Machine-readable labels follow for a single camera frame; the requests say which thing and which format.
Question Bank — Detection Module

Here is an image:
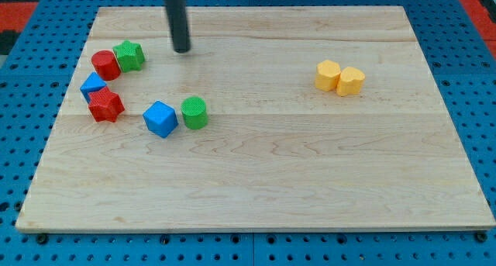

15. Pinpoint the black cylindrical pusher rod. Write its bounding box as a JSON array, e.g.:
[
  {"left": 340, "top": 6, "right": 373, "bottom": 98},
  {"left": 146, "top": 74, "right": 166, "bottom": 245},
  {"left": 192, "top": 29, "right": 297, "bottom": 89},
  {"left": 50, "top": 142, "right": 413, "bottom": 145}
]
[{"left": 164, "top": 0, "right": 191, "bottom": 54}]

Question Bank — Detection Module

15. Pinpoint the blue triangle block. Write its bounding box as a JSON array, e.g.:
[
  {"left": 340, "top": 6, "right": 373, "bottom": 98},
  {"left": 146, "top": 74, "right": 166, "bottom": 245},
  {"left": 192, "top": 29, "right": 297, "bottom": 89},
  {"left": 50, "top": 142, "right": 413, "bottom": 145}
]
[{"left": 80, "top": 72, "right": 107, "bottom": 103}]

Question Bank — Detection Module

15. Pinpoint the green star block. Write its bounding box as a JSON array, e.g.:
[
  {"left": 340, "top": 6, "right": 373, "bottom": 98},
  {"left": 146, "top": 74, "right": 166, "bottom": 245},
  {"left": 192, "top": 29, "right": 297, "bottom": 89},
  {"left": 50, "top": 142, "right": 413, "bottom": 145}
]
[{"left": 112, "top": 40, "right": 145, "bottom": 73}]

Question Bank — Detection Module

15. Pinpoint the red cylinder block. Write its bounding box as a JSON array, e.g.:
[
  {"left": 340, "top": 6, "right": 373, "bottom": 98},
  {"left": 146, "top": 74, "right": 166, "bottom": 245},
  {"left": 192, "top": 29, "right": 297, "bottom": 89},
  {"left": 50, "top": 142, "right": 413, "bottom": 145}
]
[{"left": 91, "top": 50, "right": 121, "bottom": 81}]

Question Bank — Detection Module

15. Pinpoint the green cylinder block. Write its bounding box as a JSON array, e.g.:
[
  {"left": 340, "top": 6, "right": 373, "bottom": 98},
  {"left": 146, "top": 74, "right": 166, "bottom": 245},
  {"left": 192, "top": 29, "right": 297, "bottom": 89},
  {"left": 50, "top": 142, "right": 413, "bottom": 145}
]
[{"left": 181, "top": 96, "right": 208, "bottom": 130}]

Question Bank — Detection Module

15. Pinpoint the blue cube block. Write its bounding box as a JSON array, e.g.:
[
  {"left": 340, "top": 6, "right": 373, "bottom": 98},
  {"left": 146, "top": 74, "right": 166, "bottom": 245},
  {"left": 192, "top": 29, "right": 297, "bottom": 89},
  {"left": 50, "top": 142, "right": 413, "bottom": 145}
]
[{"left": 143, "top": 101, "right": 178, "bottom": 138}]

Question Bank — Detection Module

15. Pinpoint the red star block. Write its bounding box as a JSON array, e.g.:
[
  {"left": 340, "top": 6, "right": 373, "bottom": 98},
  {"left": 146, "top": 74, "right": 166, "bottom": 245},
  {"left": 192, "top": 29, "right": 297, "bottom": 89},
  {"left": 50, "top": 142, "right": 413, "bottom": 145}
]
[{"left": 88, "top": 87, "right": 125, "bottom": 123}]

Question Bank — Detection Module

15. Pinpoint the light wooden board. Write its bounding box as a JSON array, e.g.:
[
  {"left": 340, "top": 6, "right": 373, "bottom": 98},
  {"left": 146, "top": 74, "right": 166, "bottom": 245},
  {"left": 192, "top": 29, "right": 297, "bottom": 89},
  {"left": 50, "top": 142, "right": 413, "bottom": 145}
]
[{"left": 16, "top": 6, "right": 495, "bottom": 233}]

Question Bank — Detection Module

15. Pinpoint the yellow hexagon block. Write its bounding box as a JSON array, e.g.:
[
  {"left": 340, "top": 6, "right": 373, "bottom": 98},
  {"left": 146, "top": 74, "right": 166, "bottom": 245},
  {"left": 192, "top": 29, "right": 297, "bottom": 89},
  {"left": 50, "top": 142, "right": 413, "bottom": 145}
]
[{"left": 314, "top": 60, "right": 341, "bottom": 92}]

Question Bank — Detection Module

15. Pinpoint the yellow heart block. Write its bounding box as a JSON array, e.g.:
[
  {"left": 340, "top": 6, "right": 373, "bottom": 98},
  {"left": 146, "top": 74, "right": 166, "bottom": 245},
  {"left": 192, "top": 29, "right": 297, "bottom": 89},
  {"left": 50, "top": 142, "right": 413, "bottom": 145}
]
[{"left": 336, "top": 67, "right": 366, "bottom": 96}]

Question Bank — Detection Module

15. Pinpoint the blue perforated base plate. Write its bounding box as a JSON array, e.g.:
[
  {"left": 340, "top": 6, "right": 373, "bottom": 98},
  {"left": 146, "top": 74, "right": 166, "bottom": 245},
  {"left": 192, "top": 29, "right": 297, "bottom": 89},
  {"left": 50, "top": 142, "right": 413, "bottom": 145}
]
[{"left": 1, "top": 0, "right": 495, "bottom": 265}]

